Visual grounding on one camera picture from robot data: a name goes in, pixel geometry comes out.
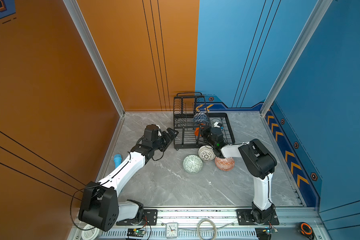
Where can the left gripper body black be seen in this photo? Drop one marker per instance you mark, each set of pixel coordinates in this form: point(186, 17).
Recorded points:
point(168, 140)

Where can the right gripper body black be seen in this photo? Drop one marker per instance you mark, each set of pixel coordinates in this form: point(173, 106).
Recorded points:
point(206, 134)

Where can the blue geometric pattern bowl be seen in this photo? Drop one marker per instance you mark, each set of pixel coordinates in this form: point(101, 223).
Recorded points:
point(201, 118)

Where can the white lattice bowl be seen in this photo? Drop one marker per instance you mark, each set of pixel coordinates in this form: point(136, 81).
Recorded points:
point(206, 153)

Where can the black wire dish rack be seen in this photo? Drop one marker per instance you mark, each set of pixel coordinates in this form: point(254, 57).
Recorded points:
point(185, 106)

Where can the green patterned bowl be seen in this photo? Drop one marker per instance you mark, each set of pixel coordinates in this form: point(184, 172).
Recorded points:
point(192, 164)

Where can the orange plastic bowl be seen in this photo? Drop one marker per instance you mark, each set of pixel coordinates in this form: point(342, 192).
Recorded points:
point(196, 132)

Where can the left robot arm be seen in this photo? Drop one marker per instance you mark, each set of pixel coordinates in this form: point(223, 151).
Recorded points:
point(100, 207)

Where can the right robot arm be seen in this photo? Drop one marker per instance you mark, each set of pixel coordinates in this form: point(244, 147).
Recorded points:
point(260, 164)

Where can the red patterned bowl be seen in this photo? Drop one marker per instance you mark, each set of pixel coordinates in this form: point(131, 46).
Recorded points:
point(225, 164)

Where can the light blue cylinder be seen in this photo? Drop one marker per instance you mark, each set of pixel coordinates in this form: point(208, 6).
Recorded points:
point(117, 160)

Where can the small white clock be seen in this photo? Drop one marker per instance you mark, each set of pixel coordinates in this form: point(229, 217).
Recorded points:
point(172, 231)

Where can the left green circuit board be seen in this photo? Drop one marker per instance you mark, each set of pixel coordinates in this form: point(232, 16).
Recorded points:
point(136, 234)

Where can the right circuit board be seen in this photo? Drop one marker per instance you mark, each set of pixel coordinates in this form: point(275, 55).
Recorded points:
point(270, 230)

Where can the white round lid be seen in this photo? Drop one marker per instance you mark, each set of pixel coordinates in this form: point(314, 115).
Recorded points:
point(90, 234)

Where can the orange black tape measure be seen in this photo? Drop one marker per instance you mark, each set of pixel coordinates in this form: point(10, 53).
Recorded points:
point(306, 230)

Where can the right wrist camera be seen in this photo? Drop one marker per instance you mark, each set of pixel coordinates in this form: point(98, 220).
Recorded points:
point(217, 124)

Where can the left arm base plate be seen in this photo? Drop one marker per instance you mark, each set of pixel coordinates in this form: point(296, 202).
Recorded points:
point(150, 216)

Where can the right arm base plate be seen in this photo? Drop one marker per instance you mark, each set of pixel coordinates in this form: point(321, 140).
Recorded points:
point(245, 218)

